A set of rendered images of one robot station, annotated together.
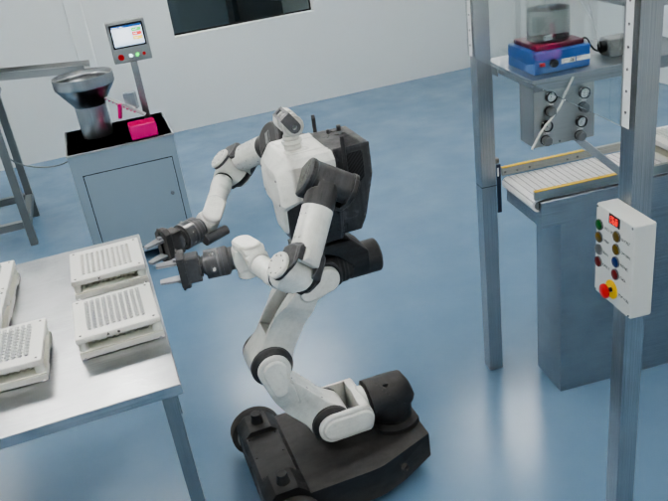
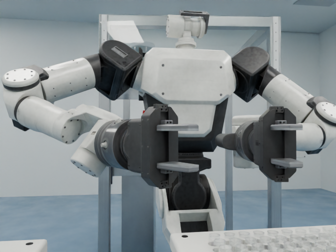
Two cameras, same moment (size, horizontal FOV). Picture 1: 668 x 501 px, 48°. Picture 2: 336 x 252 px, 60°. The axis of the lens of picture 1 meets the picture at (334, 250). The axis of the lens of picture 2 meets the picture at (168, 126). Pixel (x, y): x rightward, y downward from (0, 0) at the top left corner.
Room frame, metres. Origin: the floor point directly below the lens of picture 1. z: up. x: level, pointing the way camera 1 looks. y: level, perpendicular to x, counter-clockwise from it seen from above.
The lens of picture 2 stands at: (2.12, 0.96, 1.04)
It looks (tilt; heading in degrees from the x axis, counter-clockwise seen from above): 1 degrees up; 278
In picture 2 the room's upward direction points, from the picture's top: straight up
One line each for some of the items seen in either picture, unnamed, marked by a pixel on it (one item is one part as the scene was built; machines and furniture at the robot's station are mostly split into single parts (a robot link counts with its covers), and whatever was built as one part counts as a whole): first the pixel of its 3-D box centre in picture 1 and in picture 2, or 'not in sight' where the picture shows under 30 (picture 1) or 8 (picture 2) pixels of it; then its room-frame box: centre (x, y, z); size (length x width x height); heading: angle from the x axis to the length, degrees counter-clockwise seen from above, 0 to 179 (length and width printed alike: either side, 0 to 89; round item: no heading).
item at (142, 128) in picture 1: (142, 128); not in sight; (4.41, 1.02, 0.80); 0.16 x 0.12 x 0.09; 105
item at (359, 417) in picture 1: (338, 410); not in sight; (2.19, 0.07, 0.28); 0.21 x 0.20 x 0.13; 106
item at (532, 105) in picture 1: (557, 109); not in sight; (2.43, -0.81, 1.20); 0.22 x 0.11 x 0.20; 100
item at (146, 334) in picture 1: (118, 325); not in sight; (2.01, 0.69, 0.86); 0.24 x 0.24 x 0.02; 16
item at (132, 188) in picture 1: (132, 190); not in sight; (4.56, 1.22, 0.38); 0.63 x 0.57 x 0.76; 105
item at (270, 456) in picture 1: (333, 431); not in sight; (2.18, 0.10, 0.19); 0.64 x 0.52 x 0.33; 106
